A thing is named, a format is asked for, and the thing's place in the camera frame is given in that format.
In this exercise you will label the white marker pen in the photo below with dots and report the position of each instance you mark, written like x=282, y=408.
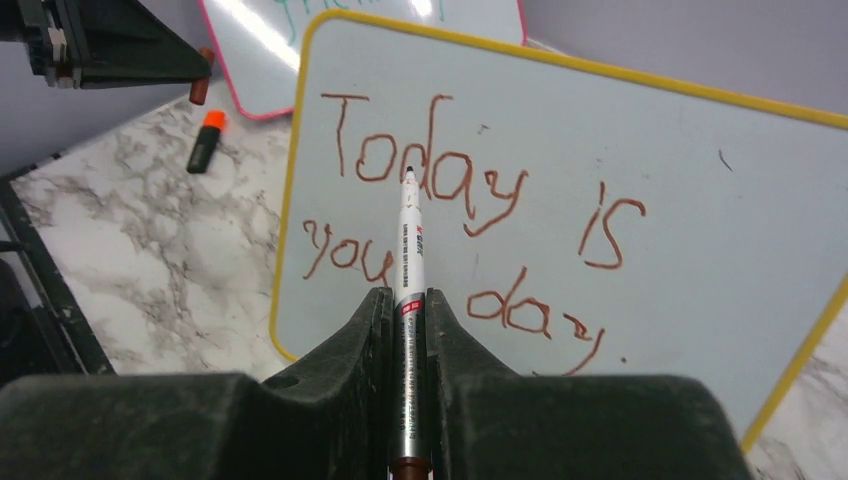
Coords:
x=409, y=446

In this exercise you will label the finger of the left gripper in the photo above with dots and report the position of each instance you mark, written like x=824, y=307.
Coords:
x=116, y=43

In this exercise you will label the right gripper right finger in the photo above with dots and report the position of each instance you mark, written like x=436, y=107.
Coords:
x=494, y=423

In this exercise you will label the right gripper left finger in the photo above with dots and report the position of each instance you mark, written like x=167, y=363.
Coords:
x=320, y=418

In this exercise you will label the pink framed whiteboard with writing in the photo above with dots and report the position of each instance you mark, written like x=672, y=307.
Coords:
x=261, y=45

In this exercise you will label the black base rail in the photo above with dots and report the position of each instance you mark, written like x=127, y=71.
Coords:
x=43, y=328

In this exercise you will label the orange marker by left edge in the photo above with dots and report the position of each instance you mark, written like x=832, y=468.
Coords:
x=206, y=141

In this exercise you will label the yellow framed whiteboard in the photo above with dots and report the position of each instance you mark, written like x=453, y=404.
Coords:
x=581, y=219

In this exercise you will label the red-brown marker cap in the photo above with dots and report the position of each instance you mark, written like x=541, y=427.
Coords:
x=199, y=87

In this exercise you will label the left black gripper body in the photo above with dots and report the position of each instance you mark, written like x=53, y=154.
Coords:
x=48, y=31

